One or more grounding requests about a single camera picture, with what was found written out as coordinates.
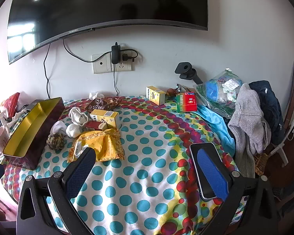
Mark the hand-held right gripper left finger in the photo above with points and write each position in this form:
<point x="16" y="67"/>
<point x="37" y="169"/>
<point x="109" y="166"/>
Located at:
<point x="79" y="173"/>

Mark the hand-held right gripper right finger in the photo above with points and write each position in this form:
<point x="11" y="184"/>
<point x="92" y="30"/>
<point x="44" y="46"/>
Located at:
<point x="212" y="173"/>

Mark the yellow snack bag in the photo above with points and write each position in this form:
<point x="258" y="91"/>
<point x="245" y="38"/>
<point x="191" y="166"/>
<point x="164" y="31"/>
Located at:
<point x="105" y="144"/>

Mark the white sock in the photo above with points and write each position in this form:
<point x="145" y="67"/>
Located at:
<point x="77" y="116"/>
<point x="57" y="127"/>
<point x="73" y="130"/>

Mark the small dark red box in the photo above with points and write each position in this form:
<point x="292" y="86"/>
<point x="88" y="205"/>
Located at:
<point x="95" y="126"/>

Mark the yellow carton box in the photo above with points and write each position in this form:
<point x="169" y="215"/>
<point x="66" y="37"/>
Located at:
<point x="104" y="117"/>

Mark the dark red tin box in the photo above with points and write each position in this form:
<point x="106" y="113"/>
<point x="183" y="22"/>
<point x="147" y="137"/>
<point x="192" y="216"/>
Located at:
<point x="49" y="117"/>

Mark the black smartphone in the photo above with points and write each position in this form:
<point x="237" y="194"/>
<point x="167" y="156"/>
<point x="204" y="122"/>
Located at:
<point x="194" y="156"/>

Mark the brown woven basket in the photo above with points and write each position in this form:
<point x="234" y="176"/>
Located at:
<point x="261" y="164"/>

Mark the blue cloth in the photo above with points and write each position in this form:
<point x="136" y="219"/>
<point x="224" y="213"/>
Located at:
<point x="215" y="122"/>

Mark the polka dot blanket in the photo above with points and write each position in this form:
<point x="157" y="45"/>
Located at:
<point x="142" y="156"/>

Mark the grey sweater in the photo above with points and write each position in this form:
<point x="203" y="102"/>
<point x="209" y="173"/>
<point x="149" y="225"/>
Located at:
<point x="247" y="117"/>

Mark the brown coffee bag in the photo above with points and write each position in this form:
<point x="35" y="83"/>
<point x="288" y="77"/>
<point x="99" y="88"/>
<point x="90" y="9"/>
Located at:
<point x="100" y="105"/>

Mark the white folding stand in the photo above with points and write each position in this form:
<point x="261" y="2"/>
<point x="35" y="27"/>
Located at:
<point x="281" y="151"/>

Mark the green red medicine box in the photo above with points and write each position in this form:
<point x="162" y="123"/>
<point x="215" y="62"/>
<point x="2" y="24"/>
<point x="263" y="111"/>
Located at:
<point x="186" y="102"/>

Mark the clear plastic bag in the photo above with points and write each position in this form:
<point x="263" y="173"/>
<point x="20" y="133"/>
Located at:
<point x="218" y="95"/>

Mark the crumpled white tissue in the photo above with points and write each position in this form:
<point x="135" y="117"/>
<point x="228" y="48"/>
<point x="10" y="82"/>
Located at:
<point x="96" y="95"/>

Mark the white mug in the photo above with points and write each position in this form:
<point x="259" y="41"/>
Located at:
<point x="0" y="139"/>

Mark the dark navy jacket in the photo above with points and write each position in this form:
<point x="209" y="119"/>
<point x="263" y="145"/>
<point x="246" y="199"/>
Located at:
<point x="269" y="107"/>

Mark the brown toy figure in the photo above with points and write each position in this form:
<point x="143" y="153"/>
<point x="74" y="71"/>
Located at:
<point x="172" y="91"/>

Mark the yellow medicine box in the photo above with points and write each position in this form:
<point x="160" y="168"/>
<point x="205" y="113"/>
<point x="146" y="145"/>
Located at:
<point x="155" y="95"/>

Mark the red bag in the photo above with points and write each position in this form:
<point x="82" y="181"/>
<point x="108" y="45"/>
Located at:
<point x="11" y="101"/>

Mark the wooden chair back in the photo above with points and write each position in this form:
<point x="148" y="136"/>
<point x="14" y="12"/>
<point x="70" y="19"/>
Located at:
<point x="292" y="90"/>

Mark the black power adapter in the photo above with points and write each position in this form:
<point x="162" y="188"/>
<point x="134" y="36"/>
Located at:
<point x="115" y="53"/>

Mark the black angled plug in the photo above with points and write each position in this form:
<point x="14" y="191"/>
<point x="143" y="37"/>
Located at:
<point x="127" y="57"/>

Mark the black clamp mount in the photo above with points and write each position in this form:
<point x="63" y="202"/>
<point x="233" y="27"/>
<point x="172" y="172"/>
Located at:
<point x="186" y="69"/>

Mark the white round-hole wall plate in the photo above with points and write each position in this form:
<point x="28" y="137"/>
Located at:
<point x="101" y="63"/>

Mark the white wall power socket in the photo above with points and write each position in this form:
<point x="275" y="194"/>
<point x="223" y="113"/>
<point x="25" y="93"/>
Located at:
<point x="123" y="64"/>

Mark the black wall television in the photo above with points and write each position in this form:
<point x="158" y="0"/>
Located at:
<point x="100" y="2"/>

